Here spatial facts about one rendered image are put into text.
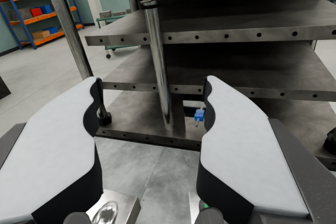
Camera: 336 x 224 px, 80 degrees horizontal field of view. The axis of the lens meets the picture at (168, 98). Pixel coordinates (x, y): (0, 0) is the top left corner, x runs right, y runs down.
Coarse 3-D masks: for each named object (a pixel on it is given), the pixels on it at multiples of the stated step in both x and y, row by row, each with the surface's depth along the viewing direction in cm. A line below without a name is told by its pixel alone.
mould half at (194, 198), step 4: (192, 192) 64; (196, 192) 64; (192, 196) 63; (196, 196) 62; (192, 200) 62; (196, 200) 61; (192, 204) 60; (196, 204) 60; (192, 208) 60; (196, 208) 59; (192, 212) 59; (196, 212) 58; (192, 216) 58; (196, 216) 57; (192, 220) 57
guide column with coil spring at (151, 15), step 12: (156, 0) 77; (156, 12) 78; (156, 24) 80; (156, 36) 82; (156, 48) 85; (156, 60) 88; (156, 72) 91; (168, 84) 96; (168, 96) 98; (168, 108) 101; (168, 120) 105
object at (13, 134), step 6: (12, 126) 7; (18, 126) 7; (6, 132) 7; (12, 132) 7; (18, 132) 7; (0, 138) 7; (6, 138) 7; (12, 138) 7; (0, 144) 7; (6, 144) 7; (12, 144) 7; (0, 150) 6; (6, 150) 6; (0, 156) 6; (6, 156) 6; (0, 162) 6; (0, 168) 6; (18, 222) 5; (24, 222) 5; (30, 222) 5
